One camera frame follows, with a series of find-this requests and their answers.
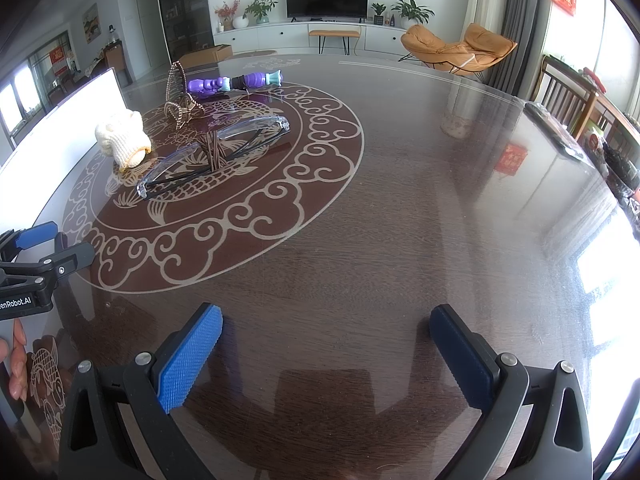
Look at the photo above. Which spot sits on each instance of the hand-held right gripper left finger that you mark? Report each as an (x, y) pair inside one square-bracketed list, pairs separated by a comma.
[(190, 360)]

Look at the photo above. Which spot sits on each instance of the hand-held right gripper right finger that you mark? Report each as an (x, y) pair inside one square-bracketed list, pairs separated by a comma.
[(457, 355)]

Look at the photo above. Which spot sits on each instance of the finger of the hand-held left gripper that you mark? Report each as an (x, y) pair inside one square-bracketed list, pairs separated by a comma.
[(35, 234), (75, 256)]

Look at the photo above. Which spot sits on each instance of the white storage box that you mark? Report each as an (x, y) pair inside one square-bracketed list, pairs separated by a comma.
[(60, 135)]

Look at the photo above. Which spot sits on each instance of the patterned brown desktop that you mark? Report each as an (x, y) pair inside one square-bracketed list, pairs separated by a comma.
[(400, 210)]

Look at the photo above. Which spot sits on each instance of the person's left hand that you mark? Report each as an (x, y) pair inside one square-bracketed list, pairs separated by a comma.
[(17, 360)]

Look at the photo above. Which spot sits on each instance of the cream knit glove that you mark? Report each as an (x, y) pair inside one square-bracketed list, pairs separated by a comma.
[(122, 135)]

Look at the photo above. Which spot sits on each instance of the red door sign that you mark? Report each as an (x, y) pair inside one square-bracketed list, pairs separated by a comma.
[(58, 60)]

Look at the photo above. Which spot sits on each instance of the small wooden cabinet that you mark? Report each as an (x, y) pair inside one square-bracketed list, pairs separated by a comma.
[(117, 62)]

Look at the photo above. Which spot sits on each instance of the clear water bottle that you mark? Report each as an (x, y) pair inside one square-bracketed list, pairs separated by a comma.
[(112, 35)]

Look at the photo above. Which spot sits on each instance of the cardboard box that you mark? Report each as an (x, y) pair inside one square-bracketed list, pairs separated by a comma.
[(205, 55)]

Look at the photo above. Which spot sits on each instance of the side table clutter pile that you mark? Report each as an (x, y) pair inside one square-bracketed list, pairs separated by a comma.
[(617, 170)]

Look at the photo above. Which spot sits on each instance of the purple toy wand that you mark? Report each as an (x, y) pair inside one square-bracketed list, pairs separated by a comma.
[(255, 80)]

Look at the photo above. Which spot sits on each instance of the beige round mat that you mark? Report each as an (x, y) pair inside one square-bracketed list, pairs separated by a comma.
[(256, 53)]

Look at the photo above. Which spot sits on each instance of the dark glass display cabinet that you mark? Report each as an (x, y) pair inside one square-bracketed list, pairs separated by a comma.
[(185, 5)]

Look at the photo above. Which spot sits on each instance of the dark wooden chair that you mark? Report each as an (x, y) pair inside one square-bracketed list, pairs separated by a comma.
[(562, 95)]

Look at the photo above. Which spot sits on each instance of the vase of red flowers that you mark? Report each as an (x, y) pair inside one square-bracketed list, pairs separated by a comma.
[(226, 14)]

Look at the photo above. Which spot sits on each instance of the white round vase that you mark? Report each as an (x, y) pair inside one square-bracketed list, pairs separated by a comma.
[(241, 22)]

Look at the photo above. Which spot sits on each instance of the white television cabinet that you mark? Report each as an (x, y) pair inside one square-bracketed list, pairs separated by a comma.
[(270, 35)]

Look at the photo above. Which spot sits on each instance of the green potted plant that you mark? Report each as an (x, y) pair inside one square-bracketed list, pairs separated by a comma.
[(261, 9)]

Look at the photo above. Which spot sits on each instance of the orange lounge chair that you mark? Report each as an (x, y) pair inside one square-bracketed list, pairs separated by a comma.
[(435, 45)]

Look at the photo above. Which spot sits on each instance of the wooden bench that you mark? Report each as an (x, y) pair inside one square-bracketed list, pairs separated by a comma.
[(334, 33)]

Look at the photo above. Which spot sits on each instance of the large leafy potted plant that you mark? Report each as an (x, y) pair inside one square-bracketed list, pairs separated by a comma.
[(411, 10)]

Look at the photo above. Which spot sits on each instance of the small potted plant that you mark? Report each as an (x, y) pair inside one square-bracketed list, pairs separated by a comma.
[(378, 14)]

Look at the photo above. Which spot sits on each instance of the grey curtain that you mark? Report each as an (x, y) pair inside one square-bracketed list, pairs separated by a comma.
[(520, 10)]

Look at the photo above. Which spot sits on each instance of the covered floor air conditioner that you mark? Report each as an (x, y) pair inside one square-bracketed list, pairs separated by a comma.
[(487, 0)]

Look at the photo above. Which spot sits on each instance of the black television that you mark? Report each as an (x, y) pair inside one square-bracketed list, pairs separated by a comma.
[(327, 0)]

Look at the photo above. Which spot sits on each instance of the clear frame glasses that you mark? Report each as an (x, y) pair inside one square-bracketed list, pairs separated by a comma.
[(250, 129)]

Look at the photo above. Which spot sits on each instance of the framed wall painting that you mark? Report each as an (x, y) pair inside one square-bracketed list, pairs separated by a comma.
[(90, 22)]

